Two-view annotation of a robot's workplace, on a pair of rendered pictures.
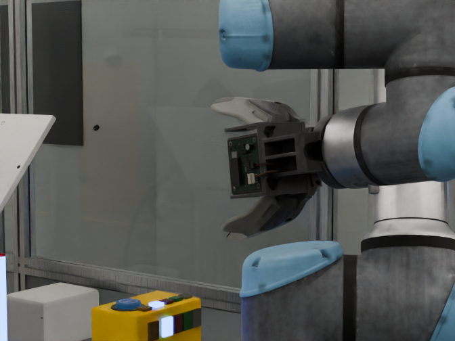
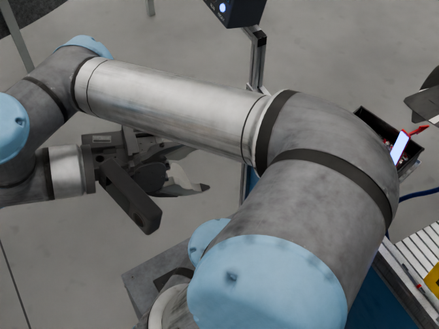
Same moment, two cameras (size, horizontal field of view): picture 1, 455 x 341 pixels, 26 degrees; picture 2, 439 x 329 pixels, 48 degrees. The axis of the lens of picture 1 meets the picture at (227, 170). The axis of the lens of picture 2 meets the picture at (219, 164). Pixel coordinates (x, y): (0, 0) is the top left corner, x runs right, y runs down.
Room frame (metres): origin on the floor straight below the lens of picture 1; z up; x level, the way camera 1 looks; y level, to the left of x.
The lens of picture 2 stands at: (1.27, -0.40, 1.95)
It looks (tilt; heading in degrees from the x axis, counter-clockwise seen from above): 54 degrees down; 115
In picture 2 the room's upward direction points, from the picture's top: straight up
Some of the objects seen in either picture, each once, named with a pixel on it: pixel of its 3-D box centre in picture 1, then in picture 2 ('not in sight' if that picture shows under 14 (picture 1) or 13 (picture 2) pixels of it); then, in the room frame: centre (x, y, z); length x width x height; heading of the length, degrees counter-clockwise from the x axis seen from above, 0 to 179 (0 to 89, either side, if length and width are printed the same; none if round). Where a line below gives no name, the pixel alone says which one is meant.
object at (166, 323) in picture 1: (167, 327); not in sight; (1.53, 0.10, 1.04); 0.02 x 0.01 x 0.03; 143
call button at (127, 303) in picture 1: (128, 305); not in sight; (1.54, 0.16, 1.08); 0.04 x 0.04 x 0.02
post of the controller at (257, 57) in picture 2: not in sight; (257, 61); (0.92, 0.63, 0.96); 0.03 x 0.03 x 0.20; 53
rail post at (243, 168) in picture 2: not in sight; (247, 172); (0.92, 0.63, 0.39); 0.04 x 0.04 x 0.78; 53
